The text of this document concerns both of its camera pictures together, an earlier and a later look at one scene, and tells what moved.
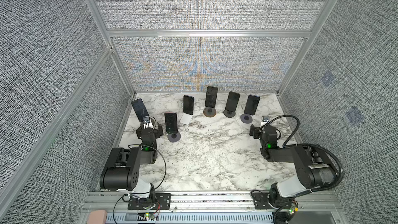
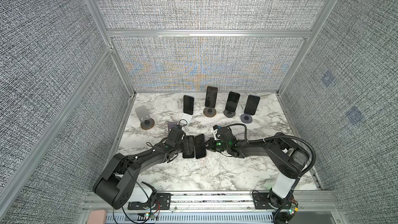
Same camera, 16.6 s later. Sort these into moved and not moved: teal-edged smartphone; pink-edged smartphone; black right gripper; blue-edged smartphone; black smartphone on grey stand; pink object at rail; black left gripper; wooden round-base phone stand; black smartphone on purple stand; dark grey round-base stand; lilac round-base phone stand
Moved: black left gripper; pink-edged smartphone; teal-edged smartphone; black right gripper
Not moved: blue-edged smartphone; wooden round-base phone stand; pink object at rail; dark grey round-base stand; lilac round-base phone stand; black smartphone on purple stand; black smartphone on grey stand
